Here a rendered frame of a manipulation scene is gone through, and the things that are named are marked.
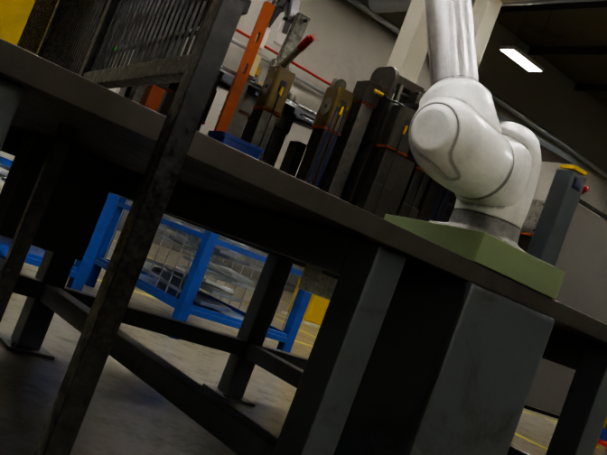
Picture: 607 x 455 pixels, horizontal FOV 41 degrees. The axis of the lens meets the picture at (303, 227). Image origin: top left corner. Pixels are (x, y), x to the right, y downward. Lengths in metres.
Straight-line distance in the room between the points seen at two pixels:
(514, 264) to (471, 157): 0.25
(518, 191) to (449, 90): 0.28
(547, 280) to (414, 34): 8.62
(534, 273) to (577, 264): 5.70
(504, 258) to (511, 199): 0.15
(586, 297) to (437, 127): 6.16
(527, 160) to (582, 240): 5.66
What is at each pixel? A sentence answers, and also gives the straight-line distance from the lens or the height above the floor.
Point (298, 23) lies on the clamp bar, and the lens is 2.27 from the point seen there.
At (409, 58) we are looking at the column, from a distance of 10.26.
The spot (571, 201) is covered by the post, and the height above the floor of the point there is 1.05.
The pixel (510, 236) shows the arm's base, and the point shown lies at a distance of 1.80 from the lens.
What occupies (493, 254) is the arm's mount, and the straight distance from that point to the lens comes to 1.66.
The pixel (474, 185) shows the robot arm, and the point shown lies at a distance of 1.68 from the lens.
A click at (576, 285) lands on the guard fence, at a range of 7.53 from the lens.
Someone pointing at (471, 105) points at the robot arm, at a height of 0.99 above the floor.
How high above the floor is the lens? 0.56
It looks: 3 degrees up
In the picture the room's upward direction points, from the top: 21 degrees clockwise
